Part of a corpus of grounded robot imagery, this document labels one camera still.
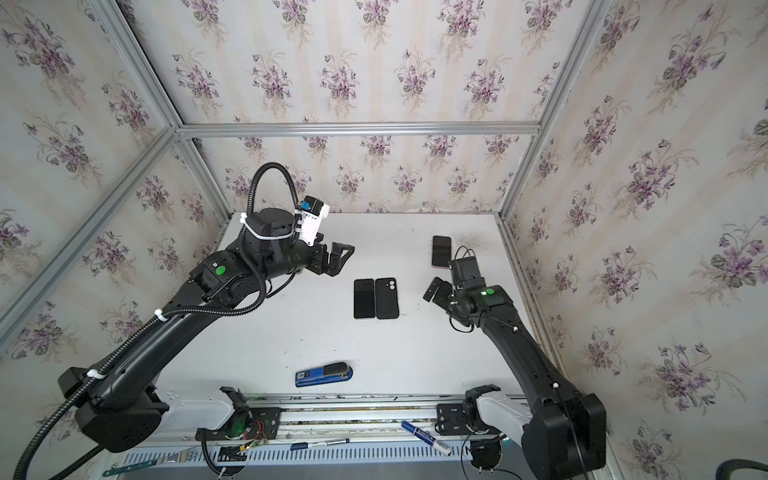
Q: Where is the black round connector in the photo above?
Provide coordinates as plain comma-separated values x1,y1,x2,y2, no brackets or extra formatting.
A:
469,440,502,471

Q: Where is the green metal ruler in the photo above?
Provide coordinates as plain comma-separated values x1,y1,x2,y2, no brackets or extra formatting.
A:
102,459,158,478

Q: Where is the black phone case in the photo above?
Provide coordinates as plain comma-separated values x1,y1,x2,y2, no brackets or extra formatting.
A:
374,277,400,320

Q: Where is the aluminium rail base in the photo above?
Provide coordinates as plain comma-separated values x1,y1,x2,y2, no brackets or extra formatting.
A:
107,392,601,448

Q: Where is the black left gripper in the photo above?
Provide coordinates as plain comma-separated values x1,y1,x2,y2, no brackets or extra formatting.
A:
260,228,354,284

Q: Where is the black corrugated cable conduit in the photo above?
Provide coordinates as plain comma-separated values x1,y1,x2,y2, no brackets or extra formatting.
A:
11,161,301,480

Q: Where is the blue marker pen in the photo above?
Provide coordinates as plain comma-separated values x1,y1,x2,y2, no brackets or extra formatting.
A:
401,421,452,456

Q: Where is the black phone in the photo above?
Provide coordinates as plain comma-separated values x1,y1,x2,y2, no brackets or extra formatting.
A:
353,278,376,319

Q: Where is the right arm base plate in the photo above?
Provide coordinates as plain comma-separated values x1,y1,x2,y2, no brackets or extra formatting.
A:
435,403,500,436

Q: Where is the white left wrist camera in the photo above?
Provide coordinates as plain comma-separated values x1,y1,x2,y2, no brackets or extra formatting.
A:
297,195,330,247

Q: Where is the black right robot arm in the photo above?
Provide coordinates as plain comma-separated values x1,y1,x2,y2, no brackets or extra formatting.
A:
424,256,607,479

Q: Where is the blue black stapler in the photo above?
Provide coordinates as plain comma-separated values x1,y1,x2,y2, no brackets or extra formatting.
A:
295,362,354,388

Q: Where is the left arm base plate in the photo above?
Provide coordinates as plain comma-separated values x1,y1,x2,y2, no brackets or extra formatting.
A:
195,407,282,442

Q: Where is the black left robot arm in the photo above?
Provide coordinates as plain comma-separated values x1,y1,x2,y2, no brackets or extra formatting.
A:
59,202,355,453

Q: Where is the black thin pen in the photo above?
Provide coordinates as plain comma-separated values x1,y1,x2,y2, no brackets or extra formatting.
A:
290,438,350,451

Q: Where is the dark phone at right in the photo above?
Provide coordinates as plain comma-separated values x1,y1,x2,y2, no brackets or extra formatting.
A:
431,235,453,268

